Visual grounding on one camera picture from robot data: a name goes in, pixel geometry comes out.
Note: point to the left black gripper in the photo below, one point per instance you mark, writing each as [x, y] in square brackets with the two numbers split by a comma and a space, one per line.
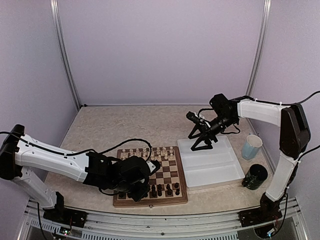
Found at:
[139, 195]

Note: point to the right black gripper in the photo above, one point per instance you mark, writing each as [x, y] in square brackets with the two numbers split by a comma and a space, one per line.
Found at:
[208, 133]

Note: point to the black chess piece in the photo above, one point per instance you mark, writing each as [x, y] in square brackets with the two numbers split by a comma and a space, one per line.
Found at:
[159, 192]
[153, 194]

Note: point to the wooden chess board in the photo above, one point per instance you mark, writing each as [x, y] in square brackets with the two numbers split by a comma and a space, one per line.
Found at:
[170, 172]

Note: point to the black chess piece eleventh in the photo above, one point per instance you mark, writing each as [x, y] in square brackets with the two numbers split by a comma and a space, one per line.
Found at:
[169, 192]

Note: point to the white plastic tray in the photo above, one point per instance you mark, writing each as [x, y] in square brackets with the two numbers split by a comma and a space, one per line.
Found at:
[210, 168]

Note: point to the black chess piece twelfth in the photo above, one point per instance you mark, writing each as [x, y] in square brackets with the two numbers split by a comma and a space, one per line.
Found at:
[177, 192]

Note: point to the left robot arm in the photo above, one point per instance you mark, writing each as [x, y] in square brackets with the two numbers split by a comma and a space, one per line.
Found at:
[20, 153]

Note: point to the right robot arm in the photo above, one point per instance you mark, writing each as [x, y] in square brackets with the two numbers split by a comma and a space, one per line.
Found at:
[294, 137]

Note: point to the light blue mug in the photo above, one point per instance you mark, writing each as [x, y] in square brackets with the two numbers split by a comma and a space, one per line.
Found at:
[251, 147]

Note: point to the dark green mug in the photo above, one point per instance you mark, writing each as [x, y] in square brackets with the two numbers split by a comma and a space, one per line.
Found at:
[255, 177]

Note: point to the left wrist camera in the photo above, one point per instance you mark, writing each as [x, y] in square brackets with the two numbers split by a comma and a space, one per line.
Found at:
[154, 166]

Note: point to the right aluminium frame post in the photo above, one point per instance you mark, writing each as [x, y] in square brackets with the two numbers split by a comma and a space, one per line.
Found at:
[260, 46]

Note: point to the aluminium frame post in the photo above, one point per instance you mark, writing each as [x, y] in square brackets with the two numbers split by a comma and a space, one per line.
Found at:
[54, 5]
[260, 46]

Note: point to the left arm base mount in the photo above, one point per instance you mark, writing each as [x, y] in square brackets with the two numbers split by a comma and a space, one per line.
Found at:
[66, 216]

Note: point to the front aluminium rail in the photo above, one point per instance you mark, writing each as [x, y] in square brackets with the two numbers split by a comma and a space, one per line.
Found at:
[99, 225]

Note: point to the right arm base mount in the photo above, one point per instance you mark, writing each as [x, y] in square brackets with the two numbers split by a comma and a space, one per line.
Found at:
[256, 216]

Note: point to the left aluminium frame post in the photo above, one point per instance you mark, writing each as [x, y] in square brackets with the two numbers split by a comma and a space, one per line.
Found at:
[54, 5]

